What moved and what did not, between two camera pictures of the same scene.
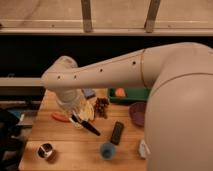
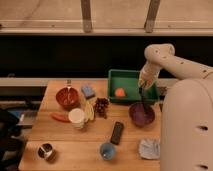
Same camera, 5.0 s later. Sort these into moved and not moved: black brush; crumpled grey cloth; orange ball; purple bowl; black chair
Moved: black brush
Not moved: black chair; purple bowl; crumpled grey cloth; orange ball
